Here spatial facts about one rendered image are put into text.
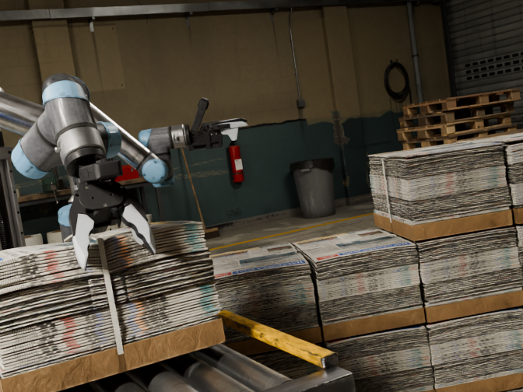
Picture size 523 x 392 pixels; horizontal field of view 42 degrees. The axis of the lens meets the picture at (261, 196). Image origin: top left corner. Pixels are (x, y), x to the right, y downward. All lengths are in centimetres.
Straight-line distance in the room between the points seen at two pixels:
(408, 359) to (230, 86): 745
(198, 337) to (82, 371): 20
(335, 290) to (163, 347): 77
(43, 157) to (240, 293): 74
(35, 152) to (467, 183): 116
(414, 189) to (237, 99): 737
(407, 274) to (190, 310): 84
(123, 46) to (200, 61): 103
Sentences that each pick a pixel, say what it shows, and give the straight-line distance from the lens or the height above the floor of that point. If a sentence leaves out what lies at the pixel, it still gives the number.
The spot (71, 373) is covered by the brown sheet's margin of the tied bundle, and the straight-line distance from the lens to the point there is 116.
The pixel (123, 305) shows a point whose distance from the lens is 117.
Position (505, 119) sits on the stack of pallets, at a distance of 901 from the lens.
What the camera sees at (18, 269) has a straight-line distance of 113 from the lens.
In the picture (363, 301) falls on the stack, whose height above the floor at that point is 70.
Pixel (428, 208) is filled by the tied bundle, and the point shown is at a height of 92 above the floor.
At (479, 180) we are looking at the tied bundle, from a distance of 195.
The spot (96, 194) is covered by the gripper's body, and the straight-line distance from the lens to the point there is 113.
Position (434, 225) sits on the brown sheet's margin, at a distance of 190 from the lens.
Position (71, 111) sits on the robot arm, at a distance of 121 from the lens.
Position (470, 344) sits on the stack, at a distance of 200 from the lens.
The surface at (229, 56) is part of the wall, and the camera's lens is 919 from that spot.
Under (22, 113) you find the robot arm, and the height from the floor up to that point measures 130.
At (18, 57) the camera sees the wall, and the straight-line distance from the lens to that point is 841.
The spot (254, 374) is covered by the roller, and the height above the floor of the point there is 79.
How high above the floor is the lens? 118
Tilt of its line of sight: 5 degrees down
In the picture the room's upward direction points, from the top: 8 degrees counter-clockwise
